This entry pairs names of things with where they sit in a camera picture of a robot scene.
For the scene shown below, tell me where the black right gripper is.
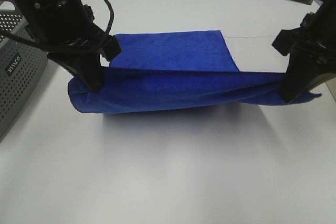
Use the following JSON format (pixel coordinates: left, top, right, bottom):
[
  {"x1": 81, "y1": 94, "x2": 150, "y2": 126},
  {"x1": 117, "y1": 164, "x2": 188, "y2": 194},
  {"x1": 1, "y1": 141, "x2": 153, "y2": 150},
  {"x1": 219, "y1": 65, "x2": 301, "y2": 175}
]
[{"x1": 272, "y1": 0, "x2": 335, "y2": 103}]

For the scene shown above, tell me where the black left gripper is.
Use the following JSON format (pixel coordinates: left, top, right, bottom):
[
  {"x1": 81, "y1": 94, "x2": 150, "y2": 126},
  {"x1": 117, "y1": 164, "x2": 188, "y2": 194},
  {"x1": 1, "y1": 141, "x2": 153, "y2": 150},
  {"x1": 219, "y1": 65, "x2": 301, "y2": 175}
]
[{"x1": 2, "y1": 0, "x2": 121, "y2": 91}]

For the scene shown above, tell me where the blue microfibre towel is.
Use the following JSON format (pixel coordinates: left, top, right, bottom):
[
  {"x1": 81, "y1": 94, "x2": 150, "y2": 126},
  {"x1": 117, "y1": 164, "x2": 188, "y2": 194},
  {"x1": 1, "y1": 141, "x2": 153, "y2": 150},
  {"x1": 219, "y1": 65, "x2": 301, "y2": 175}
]
[{"x1": 67, "y1": 29, "x2": 322, "y2": 115}]

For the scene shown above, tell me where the grey perforated plastic basket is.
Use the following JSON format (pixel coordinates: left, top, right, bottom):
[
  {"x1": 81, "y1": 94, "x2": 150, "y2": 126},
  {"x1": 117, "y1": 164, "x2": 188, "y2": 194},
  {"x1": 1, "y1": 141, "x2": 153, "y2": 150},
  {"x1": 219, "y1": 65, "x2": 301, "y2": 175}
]
[{"x1": 1, "y1": 0, "x2": 48, "y2": 138}]

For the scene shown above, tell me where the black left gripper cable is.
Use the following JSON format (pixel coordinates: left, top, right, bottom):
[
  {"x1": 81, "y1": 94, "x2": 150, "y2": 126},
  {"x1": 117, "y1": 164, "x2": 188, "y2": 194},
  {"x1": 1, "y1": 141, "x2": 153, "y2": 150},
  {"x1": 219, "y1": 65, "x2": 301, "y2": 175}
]
[{"x1": 0, "y1": 0, "x2": 115, "y2": 51}]

